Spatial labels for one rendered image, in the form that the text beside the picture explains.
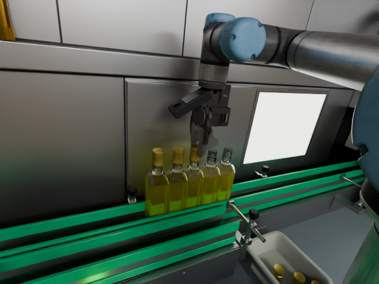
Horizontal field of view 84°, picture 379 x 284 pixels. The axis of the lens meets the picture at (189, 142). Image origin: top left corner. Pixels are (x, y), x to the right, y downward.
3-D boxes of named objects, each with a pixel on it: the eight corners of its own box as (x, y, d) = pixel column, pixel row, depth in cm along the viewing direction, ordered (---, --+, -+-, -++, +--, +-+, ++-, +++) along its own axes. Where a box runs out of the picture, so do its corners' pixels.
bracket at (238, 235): (229, 236, 76) (233, 221, 74) (246, 258, 69) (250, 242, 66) (221, 239, 75) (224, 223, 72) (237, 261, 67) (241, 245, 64)
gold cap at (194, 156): (197, 156, 66) (198, 143, 64) (202, 161, 63) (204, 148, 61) (186, 157, 64) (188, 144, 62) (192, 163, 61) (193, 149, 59)
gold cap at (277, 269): (283, 280, 68) (287, 271, 66) (276, 285, 66) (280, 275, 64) (275, 271, 70) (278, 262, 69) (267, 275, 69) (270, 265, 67)
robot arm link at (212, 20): (212, 9, 44) (200, 14, 52) (205, 64, 49) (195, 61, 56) (245, 15, 47) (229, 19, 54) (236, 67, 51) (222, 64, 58)
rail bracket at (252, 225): (229, 217, 75) (236, 189, 70) (262, 257, 61) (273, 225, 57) (222, 220, 74) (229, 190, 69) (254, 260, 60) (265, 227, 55)
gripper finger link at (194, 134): (207, 150, 67) (214, 124, 62) (191, 152, 64) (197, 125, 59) (203, 145, 69) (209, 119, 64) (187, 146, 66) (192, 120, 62)
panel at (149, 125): (301, 154, 112) (323, 89, 98) (305, 157, 109) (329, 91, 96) (127, 180, 74) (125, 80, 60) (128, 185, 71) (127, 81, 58)
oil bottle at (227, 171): (217, 206, 81) (227, 157, 73) (226, 216, 76) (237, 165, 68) (205, 209, 78) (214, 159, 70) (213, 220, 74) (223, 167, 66)
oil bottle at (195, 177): (190, 213, 76) (197, 161, 68) (197, 224, 71) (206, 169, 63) (176, 216, 74) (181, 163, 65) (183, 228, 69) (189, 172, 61)
